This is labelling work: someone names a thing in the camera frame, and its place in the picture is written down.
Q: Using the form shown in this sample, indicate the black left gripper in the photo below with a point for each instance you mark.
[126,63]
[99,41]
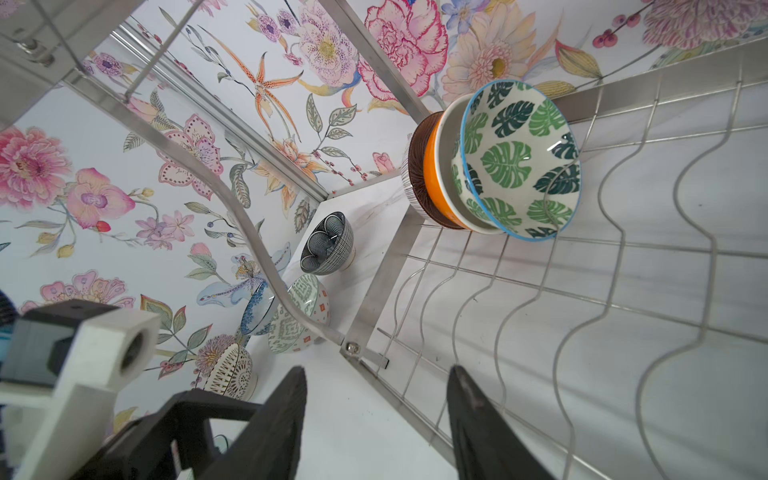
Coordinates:
[175,438]

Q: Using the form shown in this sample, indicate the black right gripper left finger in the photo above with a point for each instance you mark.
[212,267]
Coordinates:
[269,446]

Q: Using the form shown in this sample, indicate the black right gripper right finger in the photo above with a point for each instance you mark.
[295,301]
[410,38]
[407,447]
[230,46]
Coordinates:
[484,445]

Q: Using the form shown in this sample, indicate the stainless steel dish rack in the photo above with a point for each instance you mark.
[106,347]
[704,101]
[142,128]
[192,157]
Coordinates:
[170,156]

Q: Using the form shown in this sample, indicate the grey striped bowl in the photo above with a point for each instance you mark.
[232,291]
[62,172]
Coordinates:
[412,174]

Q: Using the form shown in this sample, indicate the green leaf pattern bowl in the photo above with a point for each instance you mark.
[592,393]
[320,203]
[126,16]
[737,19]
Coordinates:
[517,168]

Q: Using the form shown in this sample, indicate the white bowl orange outside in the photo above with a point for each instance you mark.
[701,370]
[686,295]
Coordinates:
[443,185]

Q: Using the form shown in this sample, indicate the white lattice pattern bowl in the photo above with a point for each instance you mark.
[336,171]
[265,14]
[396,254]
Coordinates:
[233,375]

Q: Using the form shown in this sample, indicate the blue floral bowl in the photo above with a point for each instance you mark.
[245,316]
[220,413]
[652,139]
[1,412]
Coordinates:
[259,312]

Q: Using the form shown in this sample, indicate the black patterned bowl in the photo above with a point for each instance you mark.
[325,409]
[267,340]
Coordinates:
[330,246]

